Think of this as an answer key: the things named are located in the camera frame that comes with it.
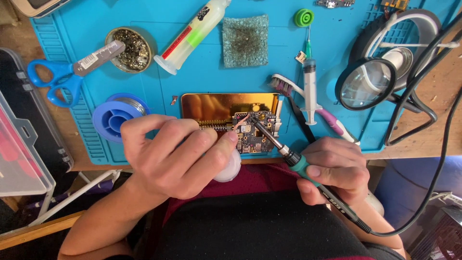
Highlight black magnifying glass with stand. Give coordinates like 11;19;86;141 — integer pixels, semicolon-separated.
335;58;438;147

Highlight small clear needle syringe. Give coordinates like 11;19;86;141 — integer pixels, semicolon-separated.
300;25;323;126

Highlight copper desoldering braid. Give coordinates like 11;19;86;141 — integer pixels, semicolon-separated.
233;114;250;131

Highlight green black soldering iron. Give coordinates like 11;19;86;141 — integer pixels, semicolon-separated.
248;116;372;233

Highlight small steel dish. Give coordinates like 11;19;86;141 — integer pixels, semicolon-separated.
381;47;414;91

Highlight blue plastic barrel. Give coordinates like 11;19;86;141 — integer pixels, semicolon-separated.
373;156;462;250

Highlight gold metal board holder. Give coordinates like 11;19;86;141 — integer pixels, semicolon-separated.
180;93;284;132

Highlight person's dark red shirt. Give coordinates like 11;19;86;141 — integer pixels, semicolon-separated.
162;162;376;260

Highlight black soldering iron cable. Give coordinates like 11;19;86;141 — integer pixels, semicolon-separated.
368;88;462;238

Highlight dark mesh box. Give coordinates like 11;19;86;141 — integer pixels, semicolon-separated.
410;206;462;260

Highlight blue handled scissors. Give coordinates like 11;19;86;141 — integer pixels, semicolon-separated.
27;40;126;108

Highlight person's left hand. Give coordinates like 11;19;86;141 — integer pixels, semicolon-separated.
120;114;239;200

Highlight clear plastic organiser case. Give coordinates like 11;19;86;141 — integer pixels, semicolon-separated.
0;90;56;197

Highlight blue silicone work mat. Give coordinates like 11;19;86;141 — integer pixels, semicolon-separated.
30;0;462;165

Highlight white cable tie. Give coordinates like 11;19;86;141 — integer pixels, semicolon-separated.
379;41;461;50

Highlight blue solder wire spool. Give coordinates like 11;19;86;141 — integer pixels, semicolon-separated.
92;93;151;144

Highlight small grey circuit board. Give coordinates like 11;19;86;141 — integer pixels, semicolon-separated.
316;0;356;8

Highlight brass wool tip cleaner tin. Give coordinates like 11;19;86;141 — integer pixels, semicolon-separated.
105;27;154;74

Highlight dark phone circuit board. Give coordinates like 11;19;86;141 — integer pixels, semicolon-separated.
233;111;282;154

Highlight person's right hand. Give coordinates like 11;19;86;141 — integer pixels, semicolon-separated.
296;136;370;207

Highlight large white flux syringe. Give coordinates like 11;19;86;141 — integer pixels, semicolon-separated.
154;0;231;76

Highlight black tool case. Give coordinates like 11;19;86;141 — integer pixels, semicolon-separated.
0;47;74;174

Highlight white metal rack frame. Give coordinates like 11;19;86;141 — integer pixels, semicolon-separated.
29;169;121;227

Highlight person's black lap cloth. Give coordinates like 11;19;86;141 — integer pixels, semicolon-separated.
153;189;372;260

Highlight green cleaning sponge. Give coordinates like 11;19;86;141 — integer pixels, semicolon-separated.
222;14;269;68

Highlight black tweezers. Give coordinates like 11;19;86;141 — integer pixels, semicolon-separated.
287;96;316;143

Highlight white purple toothbrush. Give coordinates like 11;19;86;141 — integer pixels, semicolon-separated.
269;74;361;146

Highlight wooden bench plank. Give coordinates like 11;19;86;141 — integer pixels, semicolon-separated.
0;211;85;250

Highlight large grey tape roll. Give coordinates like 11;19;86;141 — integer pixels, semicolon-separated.
348;9;442;92

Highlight yellow flex component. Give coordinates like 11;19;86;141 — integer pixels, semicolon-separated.
381;0;409;11

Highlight white round braid spool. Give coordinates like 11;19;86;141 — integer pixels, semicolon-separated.
213;148;242;183

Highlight silver phone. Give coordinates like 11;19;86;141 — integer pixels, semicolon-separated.
10;0;71;19

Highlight green round plastic cap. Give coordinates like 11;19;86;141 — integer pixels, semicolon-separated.
293;9;314;28

